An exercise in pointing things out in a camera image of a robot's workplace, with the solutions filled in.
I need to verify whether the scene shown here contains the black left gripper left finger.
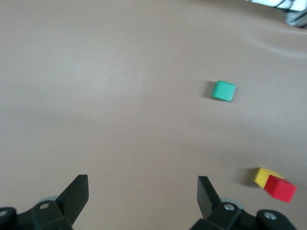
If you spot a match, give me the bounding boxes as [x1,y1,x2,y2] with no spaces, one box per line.
[0,174,90,230]

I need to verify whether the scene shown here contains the yellow cube block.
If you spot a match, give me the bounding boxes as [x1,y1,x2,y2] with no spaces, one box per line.
[253,167,286,190]

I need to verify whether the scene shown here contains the red cube block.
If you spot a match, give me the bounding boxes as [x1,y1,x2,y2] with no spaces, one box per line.
[263,174,297,204]

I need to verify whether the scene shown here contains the green cube block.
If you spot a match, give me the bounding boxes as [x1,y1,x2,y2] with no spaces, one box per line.
[210,80,237,103]

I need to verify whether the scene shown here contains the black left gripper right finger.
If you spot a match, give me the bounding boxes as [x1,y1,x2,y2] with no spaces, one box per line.
[190,176,296,230]

